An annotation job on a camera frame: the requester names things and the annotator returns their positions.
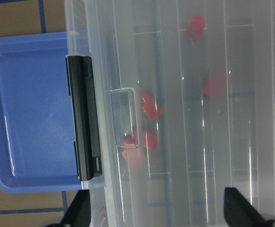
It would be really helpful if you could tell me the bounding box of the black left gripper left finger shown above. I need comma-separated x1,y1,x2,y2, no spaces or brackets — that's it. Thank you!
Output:
60,190,91,227

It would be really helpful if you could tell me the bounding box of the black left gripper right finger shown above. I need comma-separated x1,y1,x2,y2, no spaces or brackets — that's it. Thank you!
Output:
223,187,269,227

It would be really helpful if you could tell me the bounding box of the clear plastic box lid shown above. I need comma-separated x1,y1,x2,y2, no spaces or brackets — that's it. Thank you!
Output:
86,0,275,227

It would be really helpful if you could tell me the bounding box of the red block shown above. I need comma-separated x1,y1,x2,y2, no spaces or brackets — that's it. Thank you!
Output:
143,130,160,151
121,135,143,165
202,72,227,99
186,16,206,41
140,92,163,121

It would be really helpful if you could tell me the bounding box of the blue plastic tray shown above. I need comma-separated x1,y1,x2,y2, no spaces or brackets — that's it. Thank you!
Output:
0,32,104,193

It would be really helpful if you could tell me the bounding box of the clear plastic storage box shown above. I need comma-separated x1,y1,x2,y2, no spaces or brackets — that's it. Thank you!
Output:
64,0,275,227

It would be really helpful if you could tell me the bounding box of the black box latch handle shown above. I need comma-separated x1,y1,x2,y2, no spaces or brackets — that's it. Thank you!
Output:
66,56,102,182

